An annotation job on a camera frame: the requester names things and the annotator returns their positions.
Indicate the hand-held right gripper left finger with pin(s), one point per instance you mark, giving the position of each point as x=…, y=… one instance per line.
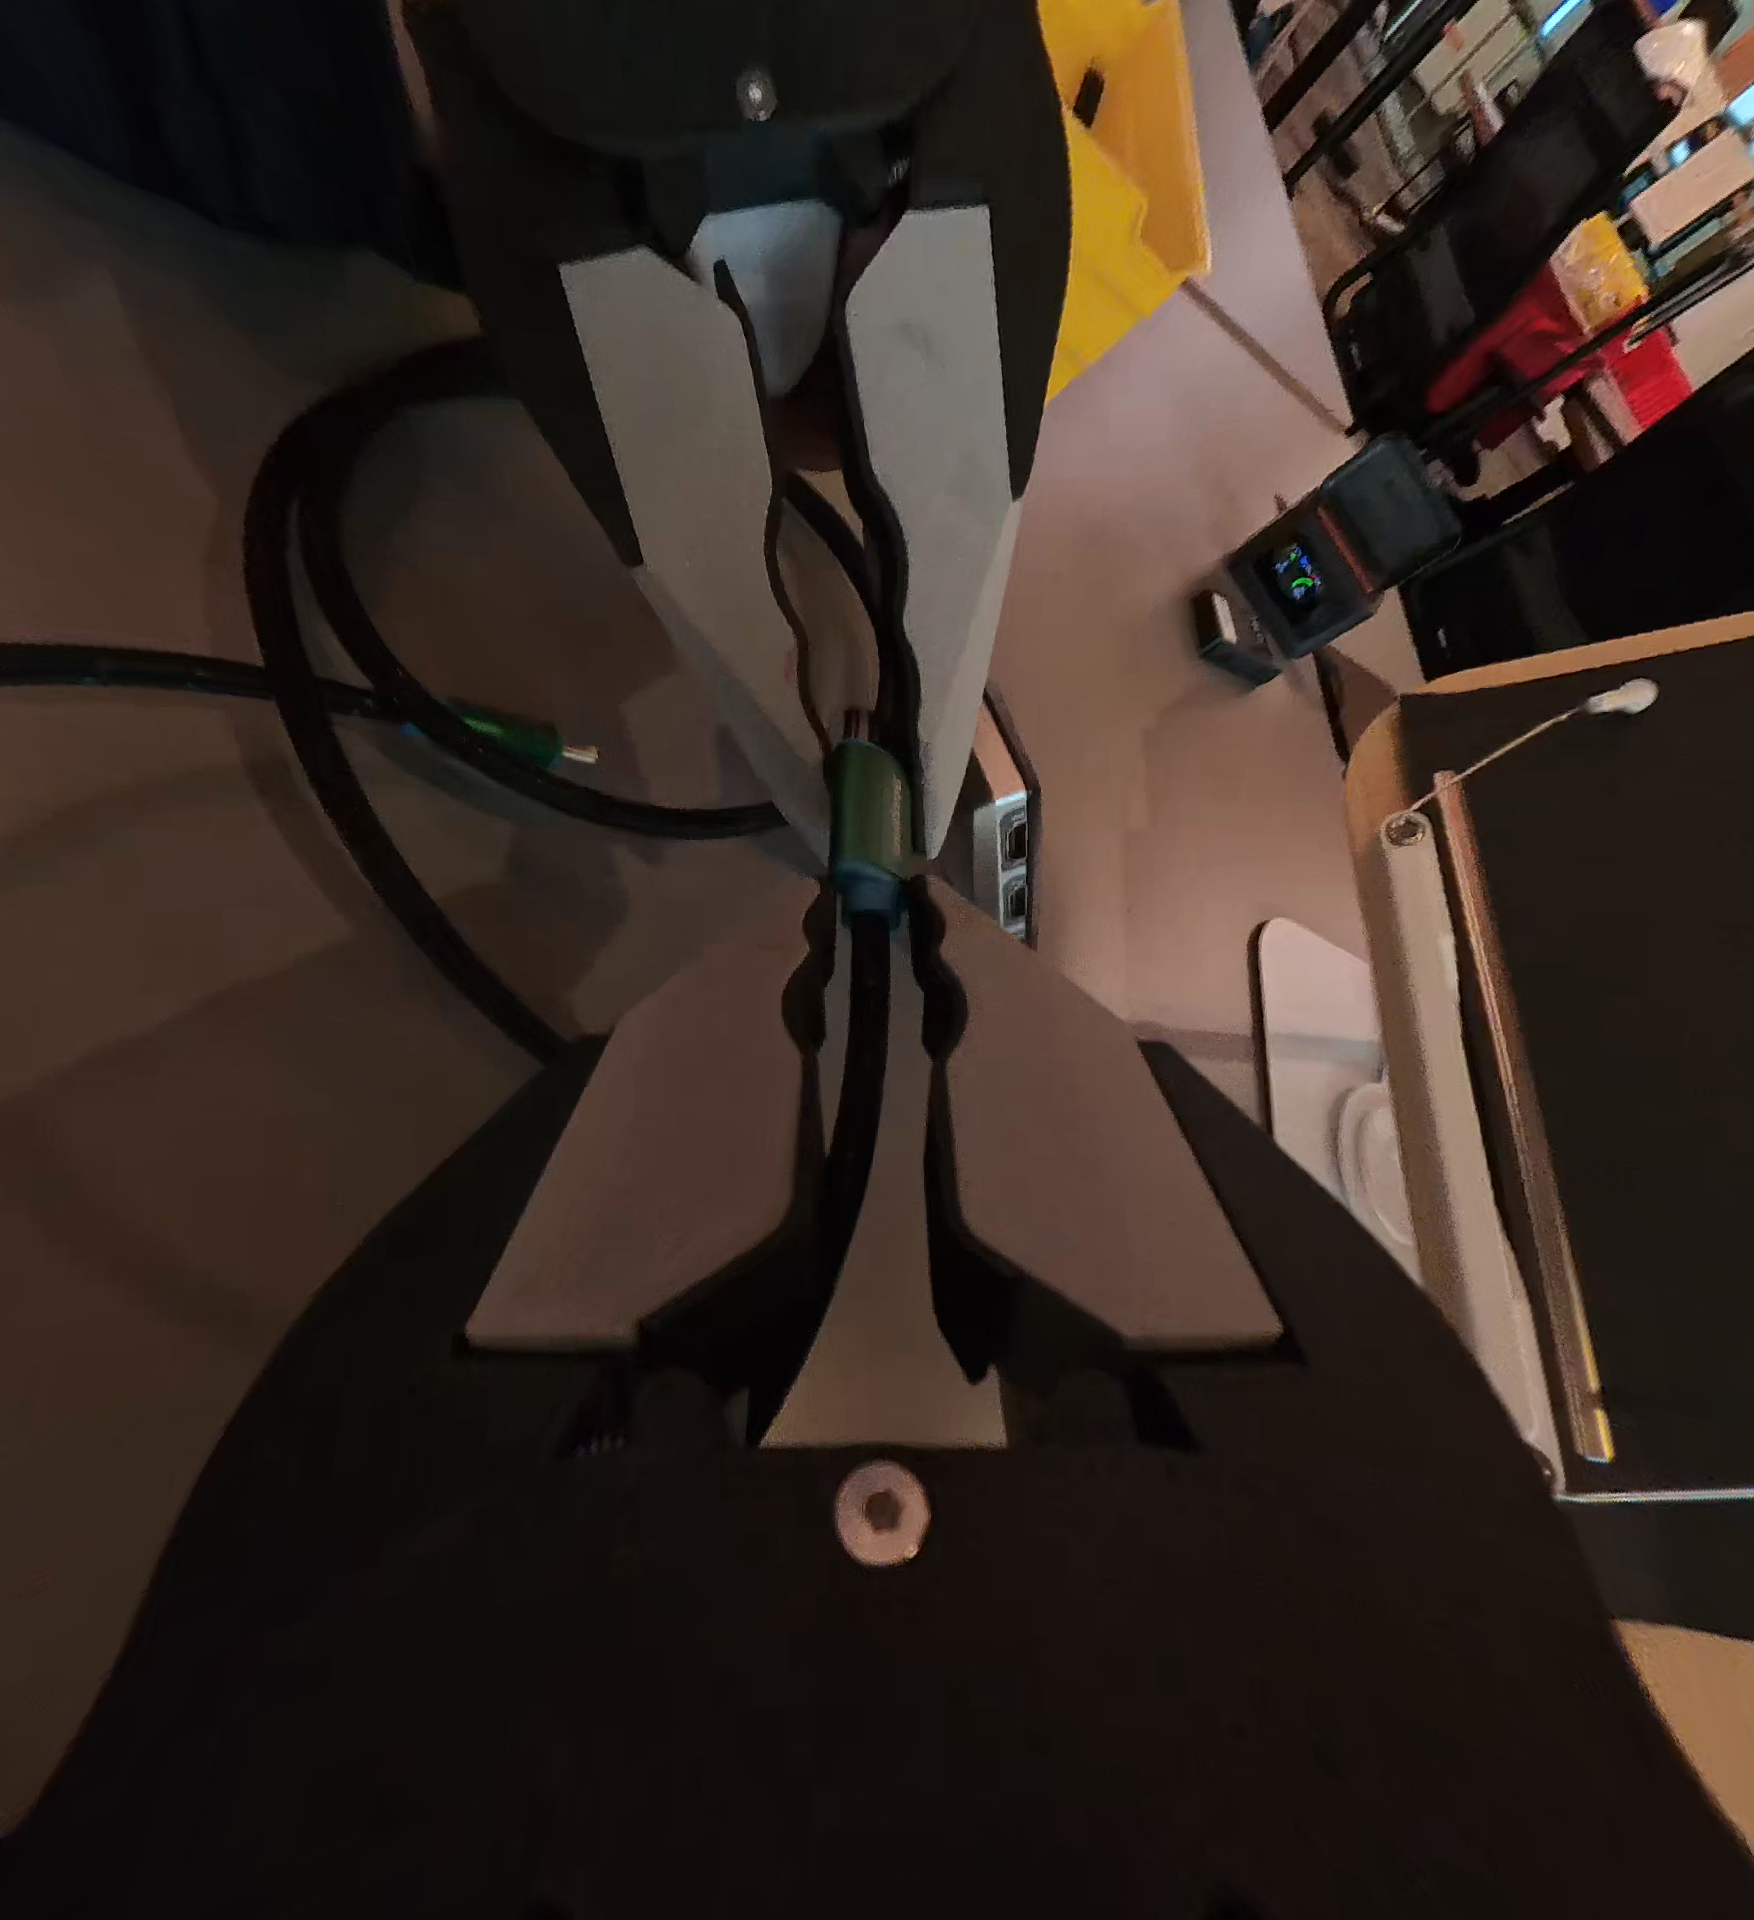
x=653, y=1185

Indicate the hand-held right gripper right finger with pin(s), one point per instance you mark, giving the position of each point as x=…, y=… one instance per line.
x=1101, y=1185

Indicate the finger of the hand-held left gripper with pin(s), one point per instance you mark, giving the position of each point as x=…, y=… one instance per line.
x=683, y=480
x=952, y=450

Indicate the yellow plastic bin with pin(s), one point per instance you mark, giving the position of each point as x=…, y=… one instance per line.
x=1118, y=211

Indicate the silver multiport hub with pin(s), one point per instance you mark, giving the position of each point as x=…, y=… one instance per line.
x=1014, y=871

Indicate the person's left forearm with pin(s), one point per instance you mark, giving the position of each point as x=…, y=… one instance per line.
x=142, y=105

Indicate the small black battery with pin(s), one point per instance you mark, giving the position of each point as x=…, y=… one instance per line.
x=1224, y=635

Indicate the small black display device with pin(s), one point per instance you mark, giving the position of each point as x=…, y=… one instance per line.
x=1381, y=511

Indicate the black office chair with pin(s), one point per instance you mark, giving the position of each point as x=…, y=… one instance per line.
x=1507, y=272

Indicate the black wooden-rimmed board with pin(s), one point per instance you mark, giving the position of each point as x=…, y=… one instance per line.
x=1688, y=1050

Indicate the red plastic bin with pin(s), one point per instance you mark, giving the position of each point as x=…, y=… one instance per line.
x=1553, y=337

